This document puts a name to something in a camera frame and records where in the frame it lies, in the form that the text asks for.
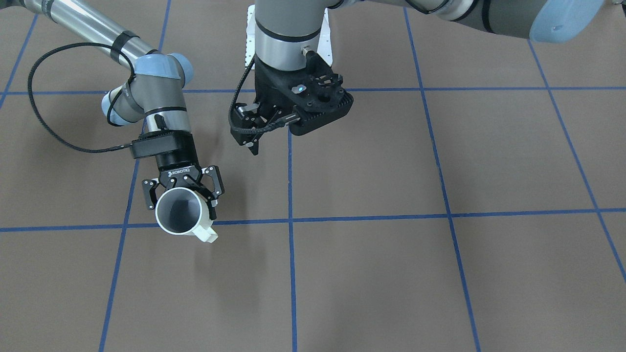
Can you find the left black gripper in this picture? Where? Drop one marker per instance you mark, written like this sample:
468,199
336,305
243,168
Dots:
267,93

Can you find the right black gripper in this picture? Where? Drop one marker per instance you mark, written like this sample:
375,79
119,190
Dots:
177,164

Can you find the white plastic mug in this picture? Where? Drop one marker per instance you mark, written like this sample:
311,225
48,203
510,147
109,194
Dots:
182,212

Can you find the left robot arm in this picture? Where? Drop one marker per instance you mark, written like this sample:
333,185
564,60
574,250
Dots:
285,29

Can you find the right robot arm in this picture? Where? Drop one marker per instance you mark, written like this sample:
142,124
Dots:
152,93

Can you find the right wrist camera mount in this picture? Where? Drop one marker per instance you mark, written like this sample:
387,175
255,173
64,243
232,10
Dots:
160,142

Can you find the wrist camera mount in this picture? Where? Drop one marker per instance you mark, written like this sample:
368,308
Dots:
160,142
317,95

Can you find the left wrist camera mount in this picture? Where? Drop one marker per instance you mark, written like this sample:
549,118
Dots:
317,95

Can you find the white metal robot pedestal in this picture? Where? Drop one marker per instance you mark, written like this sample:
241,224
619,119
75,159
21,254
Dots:
324,47

